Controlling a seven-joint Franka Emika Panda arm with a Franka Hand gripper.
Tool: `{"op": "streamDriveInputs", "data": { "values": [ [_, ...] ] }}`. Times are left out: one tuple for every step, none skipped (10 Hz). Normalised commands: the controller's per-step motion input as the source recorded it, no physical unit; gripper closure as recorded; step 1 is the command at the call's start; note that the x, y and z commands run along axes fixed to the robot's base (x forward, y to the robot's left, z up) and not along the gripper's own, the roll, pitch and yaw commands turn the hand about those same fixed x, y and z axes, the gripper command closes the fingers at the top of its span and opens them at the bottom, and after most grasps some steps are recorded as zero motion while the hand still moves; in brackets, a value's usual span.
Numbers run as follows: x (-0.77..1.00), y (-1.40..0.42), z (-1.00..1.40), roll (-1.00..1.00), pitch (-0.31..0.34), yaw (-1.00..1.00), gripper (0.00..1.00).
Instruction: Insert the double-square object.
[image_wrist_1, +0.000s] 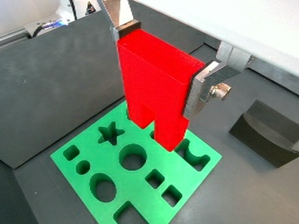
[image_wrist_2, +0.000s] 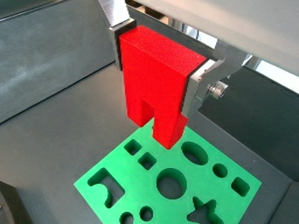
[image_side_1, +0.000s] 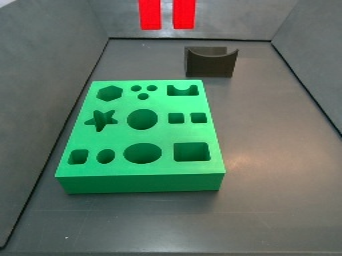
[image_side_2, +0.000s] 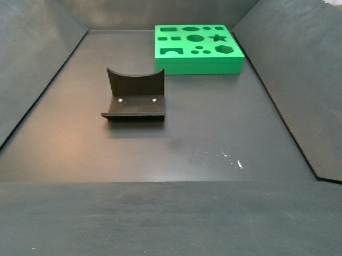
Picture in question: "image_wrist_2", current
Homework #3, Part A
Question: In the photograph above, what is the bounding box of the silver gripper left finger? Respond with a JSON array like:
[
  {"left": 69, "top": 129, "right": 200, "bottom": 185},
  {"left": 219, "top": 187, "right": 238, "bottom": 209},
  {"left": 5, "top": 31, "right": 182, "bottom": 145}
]
[{"left": 97, "top": 0, "right": 136, "bottom": 70}]

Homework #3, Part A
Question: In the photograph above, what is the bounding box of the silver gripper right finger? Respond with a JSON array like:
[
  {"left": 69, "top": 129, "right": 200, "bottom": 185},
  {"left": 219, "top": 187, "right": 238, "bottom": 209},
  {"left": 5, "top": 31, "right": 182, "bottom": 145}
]
[{"left": 182, "top": 40, "right": 250, "bottom": 117}]

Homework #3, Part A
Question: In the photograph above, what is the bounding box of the red double-square peg block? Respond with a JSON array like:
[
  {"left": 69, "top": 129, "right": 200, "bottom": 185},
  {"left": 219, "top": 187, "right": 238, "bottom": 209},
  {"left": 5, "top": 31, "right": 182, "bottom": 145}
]
[{"left": 120, "top": 25, "right": 206, "bottom": 149}]

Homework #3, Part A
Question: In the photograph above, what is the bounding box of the green shape-sorting board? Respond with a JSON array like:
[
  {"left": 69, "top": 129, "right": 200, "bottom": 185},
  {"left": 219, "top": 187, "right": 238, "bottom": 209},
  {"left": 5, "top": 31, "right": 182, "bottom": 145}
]
[{"left": 75, "top": 122, "right": 262, "bottom": 224}]

